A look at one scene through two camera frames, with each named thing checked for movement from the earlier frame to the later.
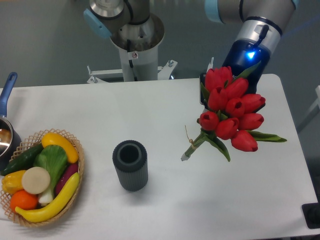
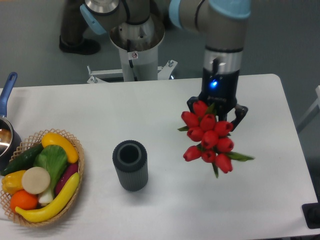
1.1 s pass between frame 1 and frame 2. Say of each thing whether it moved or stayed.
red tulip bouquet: moved
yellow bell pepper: stayed
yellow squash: stayed
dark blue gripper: moved
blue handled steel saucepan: stayed
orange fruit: stayed
